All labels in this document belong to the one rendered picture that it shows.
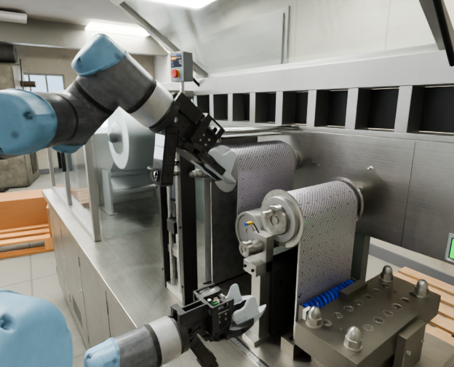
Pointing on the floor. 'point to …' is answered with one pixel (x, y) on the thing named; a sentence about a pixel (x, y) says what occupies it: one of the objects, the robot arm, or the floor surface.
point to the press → (13, 79)
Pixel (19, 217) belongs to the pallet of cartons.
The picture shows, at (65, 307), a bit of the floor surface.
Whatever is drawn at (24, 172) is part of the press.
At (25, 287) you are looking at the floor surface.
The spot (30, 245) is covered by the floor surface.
